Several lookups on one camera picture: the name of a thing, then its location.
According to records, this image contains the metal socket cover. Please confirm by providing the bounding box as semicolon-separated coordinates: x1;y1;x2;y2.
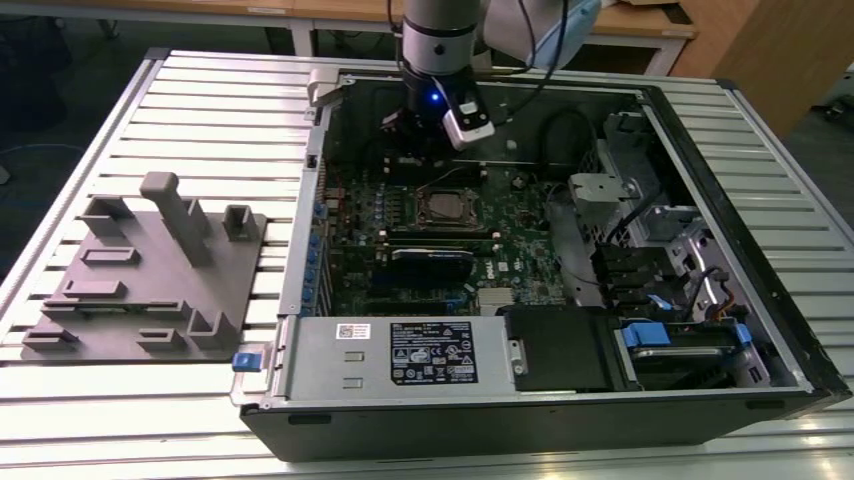
417;188;483;229

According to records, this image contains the pale blue teach pendant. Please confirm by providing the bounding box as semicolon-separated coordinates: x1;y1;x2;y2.
526;0;602;69

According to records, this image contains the silver metal drive cage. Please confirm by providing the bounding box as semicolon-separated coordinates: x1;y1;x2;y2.
566;110;679;251

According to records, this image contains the green motherboard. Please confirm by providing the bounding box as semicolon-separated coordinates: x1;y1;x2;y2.
317;162;582;319

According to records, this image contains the wooden desk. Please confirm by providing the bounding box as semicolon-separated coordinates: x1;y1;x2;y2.
0;0;699;76

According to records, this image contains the silver chipset heatsink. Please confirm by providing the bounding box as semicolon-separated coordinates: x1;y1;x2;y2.
477;286;520;307

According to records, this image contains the black plastic drive bay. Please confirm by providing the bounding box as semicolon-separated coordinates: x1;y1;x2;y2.
592;243;679;307

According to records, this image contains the silver power supply unit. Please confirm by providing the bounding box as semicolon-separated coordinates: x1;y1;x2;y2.
283;315;519;401

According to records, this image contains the grey parts rack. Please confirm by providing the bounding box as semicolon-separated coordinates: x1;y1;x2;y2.
18;171;269;362

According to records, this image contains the wooden cabinet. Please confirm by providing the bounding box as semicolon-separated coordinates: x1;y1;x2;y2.
686;0;854;139

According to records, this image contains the hard disk in blue carrier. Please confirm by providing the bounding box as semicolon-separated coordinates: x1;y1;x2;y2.
616;319;752;391

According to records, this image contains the black open PC case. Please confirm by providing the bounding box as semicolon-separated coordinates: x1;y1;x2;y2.
229;67;854;464

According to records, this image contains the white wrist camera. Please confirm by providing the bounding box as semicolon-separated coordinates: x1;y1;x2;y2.
439;77;499;151

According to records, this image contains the thick black cable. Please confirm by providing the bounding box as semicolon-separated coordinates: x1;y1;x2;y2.
536;107;595;169

